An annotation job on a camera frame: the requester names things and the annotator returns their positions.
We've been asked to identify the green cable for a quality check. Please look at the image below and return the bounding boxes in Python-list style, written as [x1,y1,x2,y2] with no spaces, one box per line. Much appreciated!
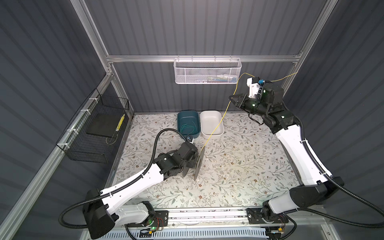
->
[180,123,199,136]

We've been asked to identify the white vented cover strip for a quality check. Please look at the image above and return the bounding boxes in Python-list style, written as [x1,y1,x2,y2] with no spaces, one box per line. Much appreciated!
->
[101,227,269,240]

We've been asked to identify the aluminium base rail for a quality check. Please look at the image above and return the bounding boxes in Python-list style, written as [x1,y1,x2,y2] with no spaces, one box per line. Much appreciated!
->
[86,205,328,232]

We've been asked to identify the white plastic tray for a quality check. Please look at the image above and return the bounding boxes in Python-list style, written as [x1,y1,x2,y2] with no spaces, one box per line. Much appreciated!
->
[200,111,225,140]

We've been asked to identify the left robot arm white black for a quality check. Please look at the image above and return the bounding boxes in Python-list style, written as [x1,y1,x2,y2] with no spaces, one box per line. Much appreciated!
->
[59,137,205,240]

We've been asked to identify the grey foam spool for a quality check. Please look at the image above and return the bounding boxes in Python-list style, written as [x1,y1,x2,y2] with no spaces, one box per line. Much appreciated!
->
[182,147,206,181]

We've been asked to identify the yellow perforated strip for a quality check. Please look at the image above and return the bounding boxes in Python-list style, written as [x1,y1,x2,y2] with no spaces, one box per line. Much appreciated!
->
[116,114,126,132]

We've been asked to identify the yellow cable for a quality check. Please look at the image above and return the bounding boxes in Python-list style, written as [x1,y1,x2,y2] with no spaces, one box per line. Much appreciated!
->
[201,71,298,151]

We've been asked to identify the teal plastic tray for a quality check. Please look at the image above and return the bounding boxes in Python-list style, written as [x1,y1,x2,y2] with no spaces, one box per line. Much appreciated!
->
[177,110,201,139]

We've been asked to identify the black flat pad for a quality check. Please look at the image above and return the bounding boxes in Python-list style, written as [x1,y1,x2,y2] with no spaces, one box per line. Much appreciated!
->
[86,114,122,138]

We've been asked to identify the white wire wall basket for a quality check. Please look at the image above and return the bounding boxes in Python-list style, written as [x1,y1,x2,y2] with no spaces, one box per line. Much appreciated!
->
[173,58,242,85]

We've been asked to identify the black wire wall basket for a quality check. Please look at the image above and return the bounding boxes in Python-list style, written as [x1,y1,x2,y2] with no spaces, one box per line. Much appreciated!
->
[57,90,130,164]

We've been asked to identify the items in white basket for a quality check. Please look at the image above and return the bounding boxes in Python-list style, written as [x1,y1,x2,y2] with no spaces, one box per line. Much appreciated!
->
[197,75,238,84]

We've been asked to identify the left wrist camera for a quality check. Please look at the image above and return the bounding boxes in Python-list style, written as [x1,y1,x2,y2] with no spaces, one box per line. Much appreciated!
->
[186,136,194,144]

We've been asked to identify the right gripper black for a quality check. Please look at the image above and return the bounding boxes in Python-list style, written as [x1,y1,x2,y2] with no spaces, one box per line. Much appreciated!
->
[229,93,267,119]

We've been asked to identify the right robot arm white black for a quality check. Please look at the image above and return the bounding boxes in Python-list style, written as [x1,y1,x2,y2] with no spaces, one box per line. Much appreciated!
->
[229,78,384,229]

